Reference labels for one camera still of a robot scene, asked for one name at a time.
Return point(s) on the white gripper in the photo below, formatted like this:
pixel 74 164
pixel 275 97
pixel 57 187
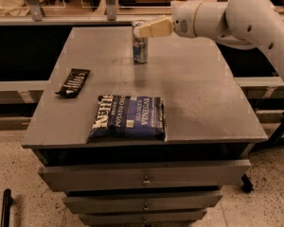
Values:
pixel 183 19

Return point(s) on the silver blue redbull can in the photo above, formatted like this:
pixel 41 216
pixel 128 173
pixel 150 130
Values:
pixel 140 45

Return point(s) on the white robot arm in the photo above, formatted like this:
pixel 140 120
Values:
pixel 241 24

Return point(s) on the blue kettle chip bag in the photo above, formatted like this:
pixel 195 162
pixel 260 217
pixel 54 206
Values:
pixel 136 117

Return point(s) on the black snack bar wrapper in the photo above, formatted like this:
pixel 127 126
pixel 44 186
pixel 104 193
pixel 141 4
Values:
pixel 73 83

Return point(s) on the grey drawer cabinet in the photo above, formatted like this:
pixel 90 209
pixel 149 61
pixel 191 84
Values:
pixel 150 143

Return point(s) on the top grey drawer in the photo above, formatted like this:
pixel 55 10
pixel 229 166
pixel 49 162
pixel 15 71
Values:
pixel 143 175

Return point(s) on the grey drawer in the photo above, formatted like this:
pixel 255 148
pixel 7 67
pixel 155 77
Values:
pixel 146 218
pixel 142 203
pixel 143 175

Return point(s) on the black stand leg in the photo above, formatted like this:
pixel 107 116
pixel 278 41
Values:
pixel 274 141

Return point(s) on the black cabinet caster wheel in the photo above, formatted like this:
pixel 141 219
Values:
pixel 247 186

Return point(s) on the middle grey drawer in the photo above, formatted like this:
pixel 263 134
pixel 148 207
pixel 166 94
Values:
pixel 142 203

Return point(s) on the bottom grey drawer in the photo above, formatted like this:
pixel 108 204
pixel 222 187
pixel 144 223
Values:
pixel 146 218

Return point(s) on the black bar on floor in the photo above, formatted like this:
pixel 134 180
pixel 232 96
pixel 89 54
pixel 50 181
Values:
pixel 6 205

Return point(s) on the metal railing frame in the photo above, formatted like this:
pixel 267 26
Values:
pixel 85 13

